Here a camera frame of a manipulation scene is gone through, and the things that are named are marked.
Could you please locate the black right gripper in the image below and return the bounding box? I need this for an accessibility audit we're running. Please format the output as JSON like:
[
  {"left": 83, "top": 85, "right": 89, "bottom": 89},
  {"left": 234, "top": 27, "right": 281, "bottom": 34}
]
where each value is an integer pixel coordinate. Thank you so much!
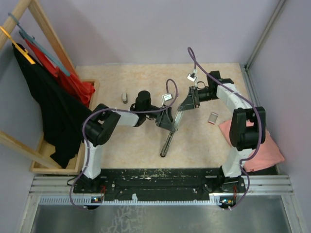
[{"left": 178, "top": 86, "right": 219, "bottom": 112}]

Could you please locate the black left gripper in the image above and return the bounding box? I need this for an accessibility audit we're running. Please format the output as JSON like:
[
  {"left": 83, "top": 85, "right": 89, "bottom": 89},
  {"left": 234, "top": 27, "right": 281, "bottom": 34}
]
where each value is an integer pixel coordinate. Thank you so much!
[{"left": 144, "top": 105, "right": 178, "bottom": 133}]

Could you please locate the large black chrome stapler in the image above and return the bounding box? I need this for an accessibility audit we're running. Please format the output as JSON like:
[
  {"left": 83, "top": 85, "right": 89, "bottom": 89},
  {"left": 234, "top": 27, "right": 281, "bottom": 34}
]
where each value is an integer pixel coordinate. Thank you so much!
[{"left": 160, "top": 111, "right": 184, "bottom": 158}]

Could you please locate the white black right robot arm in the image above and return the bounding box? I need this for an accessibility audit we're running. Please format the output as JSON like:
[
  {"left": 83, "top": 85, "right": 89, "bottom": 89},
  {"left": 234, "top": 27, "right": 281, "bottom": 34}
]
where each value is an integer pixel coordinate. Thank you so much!
[{"left": 177, "top": 71, "right": 266, "bottom": 192}]

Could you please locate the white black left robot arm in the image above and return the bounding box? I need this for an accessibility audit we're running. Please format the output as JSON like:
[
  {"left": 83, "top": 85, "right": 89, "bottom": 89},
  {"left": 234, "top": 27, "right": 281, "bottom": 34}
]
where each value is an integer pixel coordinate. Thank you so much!
[{"left": 82, "top": 90, "right": 175, "bottom": 193}]

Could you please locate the red hanging garment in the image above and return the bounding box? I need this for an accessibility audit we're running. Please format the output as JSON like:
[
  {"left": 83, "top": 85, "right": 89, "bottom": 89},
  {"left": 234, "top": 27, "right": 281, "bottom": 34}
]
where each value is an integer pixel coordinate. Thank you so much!
[{"left": 24, "top": 39, "right": 95, "bottom": 107}]

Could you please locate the pink folded cloth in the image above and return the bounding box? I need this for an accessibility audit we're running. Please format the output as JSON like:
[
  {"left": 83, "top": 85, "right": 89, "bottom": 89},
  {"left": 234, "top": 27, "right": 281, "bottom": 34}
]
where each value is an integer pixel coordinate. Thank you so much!
[{"left": 219, "top": 120, "right": 285, "bottom": 172}]

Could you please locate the black hanging garment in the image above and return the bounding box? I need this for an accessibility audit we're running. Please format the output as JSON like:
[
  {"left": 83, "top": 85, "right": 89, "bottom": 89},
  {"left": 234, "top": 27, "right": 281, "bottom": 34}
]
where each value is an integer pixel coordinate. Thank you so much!
[{"left": 13, "top": 47, "right": 92, "bottom": 168}]

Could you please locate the yellow clothes hanger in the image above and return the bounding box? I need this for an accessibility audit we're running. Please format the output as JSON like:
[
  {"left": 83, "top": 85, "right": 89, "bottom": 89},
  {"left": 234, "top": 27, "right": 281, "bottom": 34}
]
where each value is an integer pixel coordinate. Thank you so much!
[{"left": 0, "top": 27, "right": 35, "bottom": 65}]

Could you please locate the teal clothes hanger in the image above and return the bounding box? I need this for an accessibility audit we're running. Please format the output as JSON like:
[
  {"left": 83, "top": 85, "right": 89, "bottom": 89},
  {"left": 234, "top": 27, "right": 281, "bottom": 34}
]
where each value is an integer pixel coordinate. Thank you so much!
[{"left": 8, "top": 12, "right": 70, "bottom": 77}]

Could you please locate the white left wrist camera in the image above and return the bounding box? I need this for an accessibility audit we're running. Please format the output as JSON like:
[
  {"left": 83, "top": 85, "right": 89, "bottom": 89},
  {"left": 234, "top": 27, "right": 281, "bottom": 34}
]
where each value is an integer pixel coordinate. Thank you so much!
[{"left": 161, "top": 93, "right": 173, "bottom": 102}]

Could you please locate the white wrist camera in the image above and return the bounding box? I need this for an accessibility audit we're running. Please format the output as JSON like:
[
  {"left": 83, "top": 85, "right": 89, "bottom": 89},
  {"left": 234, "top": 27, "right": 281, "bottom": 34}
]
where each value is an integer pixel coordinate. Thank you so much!
[
  {"left": 161, "top": 93, "right": 173, "bottom": 102},
  {"left": 187, "top": 73, "right": 197, "bottom": 82}
]

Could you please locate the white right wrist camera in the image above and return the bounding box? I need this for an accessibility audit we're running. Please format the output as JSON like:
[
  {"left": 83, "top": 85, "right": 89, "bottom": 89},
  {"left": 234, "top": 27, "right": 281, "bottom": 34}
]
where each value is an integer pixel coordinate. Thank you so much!
[{"left": 187, "top": 73, "right": 197, "bottom": 82}]

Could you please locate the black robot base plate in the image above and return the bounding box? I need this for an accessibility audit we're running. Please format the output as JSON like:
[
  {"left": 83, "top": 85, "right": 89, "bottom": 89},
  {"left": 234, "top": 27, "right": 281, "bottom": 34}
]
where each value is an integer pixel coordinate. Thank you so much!
[{"left": 73, "top": 168, "right": 246, "bottom": 201}]

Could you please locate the aluminium rail frame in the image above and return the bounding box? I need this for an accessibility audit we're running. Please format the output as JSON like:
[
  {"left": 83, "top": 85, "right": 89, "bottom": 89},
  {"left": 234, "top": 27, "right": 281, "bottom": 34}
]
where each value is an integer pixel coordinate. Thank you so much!
[{"left": 18, "top": 168, "right": 306, "bottom": 233}]

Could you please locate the wooden clothes rack frame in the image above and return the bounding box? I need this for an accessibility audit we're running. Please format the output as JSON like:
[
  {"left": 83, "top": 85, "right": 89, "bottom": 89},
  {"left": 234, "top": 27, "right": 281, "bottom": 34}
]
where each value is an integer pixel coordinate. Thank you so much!
[{"left": 0, "top": 0, "right": 100, "bottom": 175}]

